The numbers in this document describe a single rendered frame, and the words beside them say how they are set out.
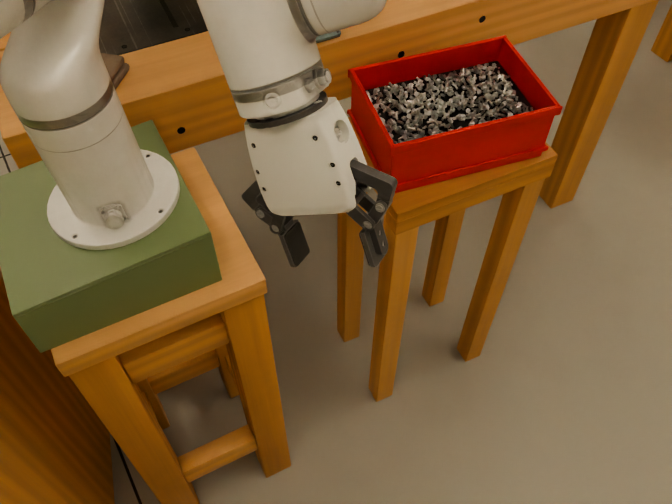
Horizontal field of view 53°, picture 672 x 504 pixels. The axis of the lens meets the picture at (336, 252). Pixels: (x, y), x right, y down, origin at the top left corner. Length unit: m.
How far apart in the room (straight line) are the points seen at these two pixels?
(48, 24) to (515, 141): 0.77
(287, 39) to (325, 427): 1.38
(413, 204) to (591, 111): 0.96
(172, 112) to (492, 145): 0.58
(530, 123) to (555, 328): 0.95
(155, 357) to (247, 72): 0.65
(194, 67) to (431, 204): 0.50
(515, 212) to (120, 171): 0.80
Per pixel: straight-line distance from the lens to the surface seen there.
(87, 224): 1.00
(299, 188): 0.62
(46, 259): 0.99
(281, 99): 0.57
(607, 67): 1.95
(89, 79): 0.85
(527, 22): 1.62
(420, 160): 1.16
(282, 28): 0.56
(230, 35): 0.57
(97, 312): 0.99
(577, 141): 2.11
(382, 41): 1.40
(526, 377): 1.95
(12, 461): 1.22
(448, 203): 1.22
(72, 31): 0.85
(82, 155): 0.89
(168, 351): 1.12
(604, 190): 2.44
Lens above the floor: 1.69
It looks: 54 degrees down
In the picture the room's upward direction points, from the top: straight up
